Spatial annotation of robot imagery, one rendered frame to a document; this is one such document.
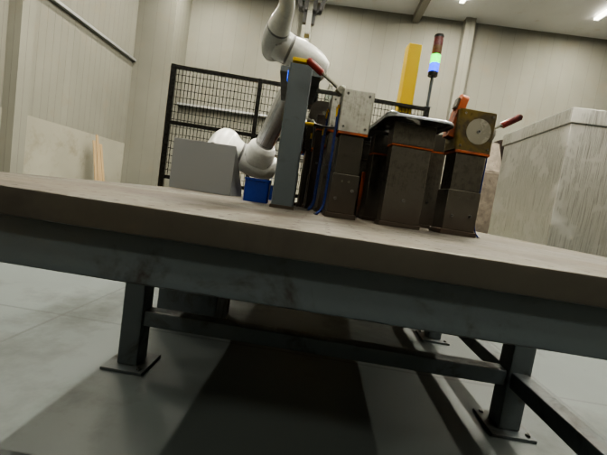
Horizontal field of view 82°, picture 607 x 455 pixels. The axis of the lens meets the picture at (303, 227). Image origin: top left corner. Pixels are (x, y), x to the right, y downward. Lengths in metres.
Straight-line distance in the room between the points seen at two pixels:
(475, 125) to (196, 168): 1.26
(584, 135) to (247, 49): 10.07
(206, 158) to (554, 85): 13.19
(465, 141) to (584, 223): 4.44
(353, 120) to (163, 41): 11.75
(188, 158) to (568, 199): 4.59
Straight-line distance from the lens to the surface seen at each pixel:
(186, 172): 1.85
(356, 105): 1.05
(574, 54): 14.84
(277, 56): 1.74
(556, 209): 5.32
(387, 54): 12.79
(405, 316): 0.53
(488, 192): 8.91
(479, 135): 1.15
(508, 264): 0.51
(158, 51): 12.61
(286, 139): 1.11
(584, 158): 5.50
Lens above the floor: 0.74
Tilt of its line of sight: 5 degrees down
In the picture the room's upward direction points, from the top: 8 degrees clockwise
